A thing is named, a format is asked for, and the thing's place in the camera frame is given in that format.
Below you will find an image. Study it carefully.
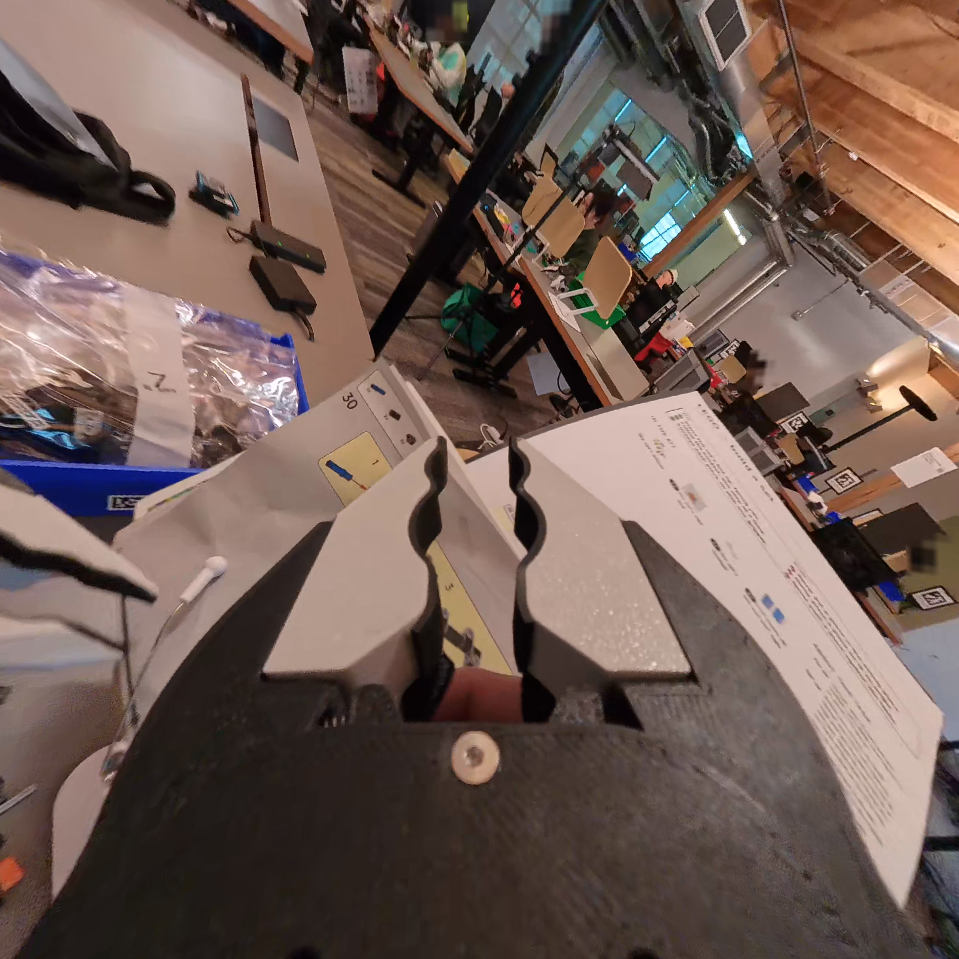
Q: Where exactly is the green plastic crate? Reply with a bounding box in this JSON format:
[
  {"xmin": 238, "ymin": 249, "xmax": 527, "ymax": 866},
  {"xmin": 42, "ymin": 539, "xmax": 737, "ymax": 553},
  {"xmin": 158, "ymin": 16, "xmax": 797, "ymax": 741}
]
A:
[{"xmin": 573, "ymin": 277, "xmax": 630, "ymax": 328}]

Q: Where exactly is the black power adapter box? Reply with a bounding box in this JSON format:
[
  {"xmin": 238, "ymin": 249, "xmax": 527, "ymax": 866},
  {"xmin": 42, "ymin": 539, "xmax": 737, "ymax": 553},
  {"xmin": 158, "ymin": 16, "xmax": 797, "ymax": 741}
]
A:
[{"xmin": 249, "ymin": 255, "xmax": 319, "ymax": 342}]

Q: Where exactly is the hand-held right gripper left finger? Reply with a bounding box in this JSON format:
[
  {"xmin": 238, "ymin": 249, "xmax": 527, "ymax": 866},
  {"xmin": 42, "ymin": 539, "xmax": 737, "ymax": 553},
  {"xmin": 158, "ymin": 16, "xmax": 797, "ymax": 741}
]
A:
[{"xmin": 261, "ymin": 436, "xmax": 456, "ymax": 724}]

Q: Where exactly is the black hub with cable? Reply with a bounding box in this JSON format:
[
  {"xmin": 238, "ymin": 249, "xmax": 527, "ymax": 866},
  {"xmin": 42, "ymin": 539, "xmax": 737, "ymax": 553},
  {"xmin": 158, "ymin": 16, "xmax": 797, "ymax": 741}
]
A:
[{"xmin": 228, "ymin": 219, "xmax": 328, "ymax": 274}]

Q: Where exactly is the pile of lego pieces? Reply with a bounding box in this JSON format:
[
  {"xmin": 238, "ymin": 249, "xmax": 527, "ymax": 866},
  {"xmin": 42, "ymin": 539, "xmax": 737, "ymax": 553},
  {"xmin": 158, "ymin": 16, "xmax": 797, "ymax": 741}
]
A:
[{"xmin": 0, "ymin": 779, "xmax": 40, "ymax": 894}]

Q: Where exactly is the tan wooden chair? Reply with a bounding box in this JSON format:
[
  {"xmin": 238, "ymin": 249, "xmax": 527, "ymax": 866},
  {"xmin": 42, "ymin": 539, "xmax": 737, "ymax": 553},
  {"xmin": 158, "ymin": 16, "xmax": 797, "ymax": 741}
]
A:
[
  {"xmin": 522, "ymin": 180, "xmax": 587, "ymax": 259},
  {"xmin": 583, "ymin": 236, "xmax": 635, "ymax": 319}
]

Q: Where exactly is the black disc stand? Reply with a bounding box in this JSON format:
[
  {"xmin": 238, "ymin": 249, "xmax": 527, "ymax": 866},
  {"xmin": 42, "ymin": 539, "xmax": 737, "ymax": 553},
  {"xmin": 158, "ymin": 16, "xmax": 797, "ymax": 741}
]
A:
[{"xmin": 820, "ymin": 384, "xmax": 939, "ymax": 454}]

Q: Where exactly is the white paper sheet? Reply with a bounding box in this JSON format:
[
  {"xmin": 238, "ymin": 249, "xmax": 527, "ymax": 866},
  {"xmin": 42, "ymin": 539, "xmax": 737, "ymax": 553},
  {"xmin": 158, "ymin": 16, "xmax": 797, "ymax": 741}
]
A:
[{"xmin": 892, "ymin": 447, "xmax": 959, "ymax": 489}]

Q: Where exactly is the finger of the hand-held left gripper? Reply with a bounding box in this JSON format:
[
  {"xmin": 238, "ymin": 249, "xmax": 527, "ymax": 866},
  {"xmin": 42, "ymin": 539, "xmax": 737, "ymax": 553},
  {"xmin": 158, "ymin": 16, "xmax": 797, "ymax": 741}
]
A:
[
  {"xmin": 0, "ymin": 588, "xmax": 130, "ymax": 656},
  {"xmin": 0, "ymin": 479, "xmax": 160, "ymax": 602}
]

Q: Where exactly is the grey table hatch panel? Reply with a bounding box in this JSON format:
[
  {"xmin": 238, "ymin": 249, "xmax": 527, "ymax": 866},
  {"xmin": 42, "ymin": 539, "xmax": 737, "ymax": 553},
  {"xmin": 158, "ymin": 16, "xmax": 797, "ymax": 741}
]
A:
[{"xmin": 251, "ymin": 96, "xmax": 301, "ymax": 162}]

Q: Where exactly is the large clear plastic parts bag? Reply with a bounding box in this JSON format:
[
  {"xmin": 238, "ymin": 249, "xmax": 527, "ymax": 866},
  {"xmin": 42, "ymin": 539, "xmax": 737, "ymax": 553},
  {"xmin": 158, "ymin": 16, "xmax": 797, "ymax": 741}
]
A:
[{"xmin": 0, "ymin": 251, "xmax": 301, "ymax": 469}]

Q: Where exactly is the green bag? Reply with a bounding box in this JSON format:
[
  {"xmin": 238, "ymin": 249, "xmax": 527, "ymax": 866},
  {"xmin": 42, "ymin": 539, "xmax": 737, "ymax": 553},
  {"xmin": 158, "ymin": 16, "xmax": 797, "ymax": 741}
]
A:
[{"xmin": 441, "ymin": 283, "xmax": 518, "ymax": 353}]

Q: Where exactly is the black backpack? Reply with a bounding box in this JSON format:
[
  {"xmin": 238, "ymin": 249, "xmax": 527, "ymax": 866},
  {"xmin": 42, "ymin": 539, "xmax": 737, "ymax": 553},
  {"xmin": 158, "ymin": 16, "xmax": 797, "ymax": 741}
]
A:
[{"xmin": 0, "ymin": 37, "xmax": 177, "ymax": 226}]

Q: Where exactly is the black metal pole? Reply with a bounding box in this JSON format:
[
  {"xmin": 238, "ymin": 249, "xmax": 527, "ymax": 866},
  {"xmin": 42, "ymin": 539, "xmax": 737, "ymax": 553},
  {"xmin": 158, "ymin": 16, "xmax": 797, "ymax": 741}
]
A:
[{"xmin": 369, "ymin": 0, "xmax": 608, "ymax": 359}]

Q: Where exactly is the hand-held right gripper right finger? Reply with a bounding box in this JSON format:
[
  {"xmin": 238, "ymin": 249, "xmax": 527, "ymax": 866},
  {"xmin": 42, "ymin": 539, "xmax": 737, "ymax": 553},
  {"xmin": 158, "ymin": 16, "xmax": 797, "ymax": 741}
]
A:
[{"xmin": 508, "ymin": 436, "xmax": 692, "ymax": 724}]

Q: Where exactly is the white printed task sheet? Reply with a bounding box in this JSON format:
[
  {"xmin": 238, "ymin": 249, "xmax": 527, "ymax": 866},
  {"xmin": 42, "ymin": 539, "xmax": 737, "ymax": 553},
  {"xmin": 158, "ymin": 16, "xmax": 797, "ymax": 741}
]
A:
[{"xmin": 465, "ymin": 390, "xmax": 945, "ymax": 911}]

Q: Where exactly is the long wooden workbench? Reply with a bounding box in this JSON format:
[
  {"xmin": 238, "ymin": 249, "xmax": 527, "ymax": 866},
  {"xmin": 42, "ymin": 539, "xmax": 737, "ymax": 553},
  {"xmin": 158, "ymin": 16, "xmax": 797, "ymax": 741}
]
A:
[
  {"xmin": 442, "ymin": 150, "xmax": 653, "ymax": 409},
  {"xmin": 367, "ymin": 30, "xmax": 477, "ymax": 154}
]

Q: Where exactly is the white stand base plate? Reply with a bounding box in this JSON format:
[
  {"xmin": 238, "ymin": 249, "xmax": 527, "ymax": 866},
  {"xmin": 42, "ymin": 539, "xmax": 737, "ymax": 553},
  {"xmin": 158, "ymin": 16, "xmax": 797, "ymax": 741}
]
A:
[{"xmin": 51, "ymin": 745, "xmax": 121, "ymax": 900}]

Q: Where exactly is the blue plastic bin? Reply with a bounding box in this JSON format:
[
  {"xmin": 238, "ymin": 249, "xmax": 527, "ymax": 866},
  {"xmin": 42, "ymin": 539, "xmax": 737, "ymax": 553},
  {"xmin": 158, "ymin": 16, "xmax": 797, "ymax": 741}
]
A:
[{"xmin": 0, "ymin": 251, "xmax": 312, "ymax": 540}]

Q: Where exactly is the white ceiling vent unit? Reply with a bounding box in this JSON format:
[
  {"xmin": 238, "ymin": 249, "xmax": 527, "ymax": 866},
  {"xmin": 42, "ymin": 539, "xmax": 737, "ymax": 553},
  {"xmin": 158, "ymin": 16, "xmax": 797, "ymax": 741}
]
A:
[{"xmin": 697, "ymin": 0, "xmax": 754, "ymax": 72}]

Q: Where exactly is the silver ventilation duct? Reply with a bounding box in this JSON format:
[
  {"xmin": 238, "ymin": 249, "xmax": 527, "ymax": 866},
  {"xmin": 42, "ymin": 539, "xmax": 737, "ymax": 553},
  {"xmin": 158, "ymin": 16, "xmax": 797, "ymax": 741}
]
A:
[{"xmin": 674, "ymin": 45, "xmax": 799, "ymax": 289}]

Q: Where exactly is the white plug with thin cable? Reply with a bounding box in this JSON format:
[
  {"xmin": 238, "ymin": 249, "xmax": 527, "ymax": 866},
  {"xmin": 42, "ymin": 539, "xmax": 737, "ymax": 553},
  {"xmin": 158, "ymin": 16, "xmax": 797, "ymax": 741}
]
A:
[{"xmin": 112, "ymin": 554, "xmax": 229, "ymax": 758}]

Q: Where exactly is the lego instruction booklet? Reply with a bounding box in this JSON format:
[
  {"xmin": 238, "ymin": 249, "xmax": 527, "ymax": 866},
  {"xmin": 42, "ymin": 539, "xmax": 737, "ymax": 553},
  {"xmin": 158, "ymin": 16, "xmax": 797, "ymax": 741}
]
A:
[{"xmin": 112, "ymin": 358, "xmax": 525, "ymax": 720}]

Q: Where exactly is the white hanging printed sheet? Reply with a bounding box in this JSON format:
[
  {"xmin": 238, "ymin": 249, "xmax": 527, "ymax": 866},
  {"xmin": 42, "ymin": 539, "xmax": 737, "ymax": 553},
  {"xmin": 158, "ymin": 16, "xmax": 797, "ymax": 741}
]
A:
[{"xmin": 341, "ymin": 45, "xmax": 379, "ymax": 113}]

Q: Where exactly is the small blue black device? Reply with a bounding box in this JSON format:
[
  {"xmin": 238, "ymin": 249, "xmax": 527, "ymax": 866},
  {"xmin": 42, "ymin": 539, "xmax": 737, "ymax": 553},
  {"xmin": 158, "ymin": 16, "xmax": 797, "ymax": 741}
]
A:
[{"xmin": 189, "ymin": 171, "xmax": 241, "ymax": 218}]

